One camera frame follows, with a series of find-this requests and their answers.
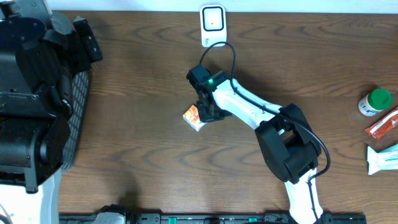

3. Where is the teal wipes packet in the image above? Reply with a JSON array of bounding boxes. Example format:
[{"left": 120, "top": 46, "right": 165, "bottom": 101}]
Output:
[{"left": 367, "top": 144, "right": 397, "bottom": 175}]

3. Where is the orange candy bar wrapper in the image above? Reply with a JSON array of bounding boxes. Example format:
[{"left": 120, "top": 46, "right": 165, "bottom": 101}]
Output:
[{"left": 364, "top": 108, "right": 397, "bottom": 140}]

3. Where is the grey plastic mesh basket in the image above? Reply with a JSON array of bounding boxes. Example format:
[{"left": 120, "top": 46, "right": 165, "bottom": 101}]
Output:
[{"left": 46, "top": 11, "right": 91, "bottom": 174}]

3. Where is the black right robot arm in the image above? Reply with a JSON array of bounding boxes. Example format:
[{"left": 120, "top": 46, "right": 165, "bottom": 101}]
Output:
[{"left": 187, "top": 64, "right": 323, "bottom": 223}]

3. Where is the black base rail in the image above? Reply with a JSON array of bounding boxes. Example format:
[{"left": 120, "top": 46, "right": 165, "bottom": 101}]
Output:
[{"left": 58, "top": 203, "right": 368, "bottom": 224}]

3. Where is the small orange snack box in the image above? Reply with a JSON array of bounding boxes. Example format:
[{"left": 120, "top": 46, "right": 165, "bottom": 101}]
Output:
[{"left": 183, "top": 105, "right": 206, "bottom": 132}]

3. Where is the white barcode scanner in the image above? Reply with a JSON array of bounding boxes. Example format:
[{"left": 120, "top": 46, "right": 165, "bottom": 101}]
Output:
[{"left": 200, "top": 4, "right": 227, "bottom": 47}]

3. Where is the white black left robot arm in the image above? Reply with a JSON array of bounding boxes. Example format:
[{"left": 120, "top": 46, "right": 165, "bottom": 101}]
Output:
[{"left": 1, "top": 0, "right": 103, "bottom": 223}]

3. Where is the green lid jar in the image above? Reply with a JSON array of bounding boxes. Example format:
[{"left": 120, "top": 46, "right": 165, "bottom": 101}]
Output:
[{"left": 358, "top": 88, "right": 393, "bottom": 116}]

